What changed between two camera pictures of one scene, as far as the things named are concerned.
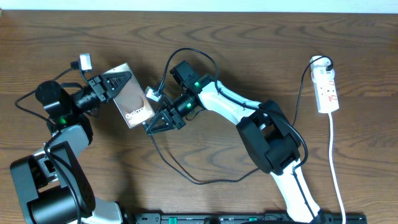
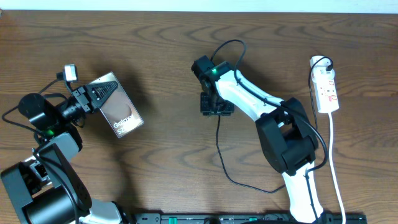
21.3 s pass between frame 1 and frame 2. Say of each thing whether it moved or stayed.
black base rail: stayed
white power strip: stayed
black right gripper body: moved
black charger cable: moved
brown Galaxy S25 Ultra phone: moved
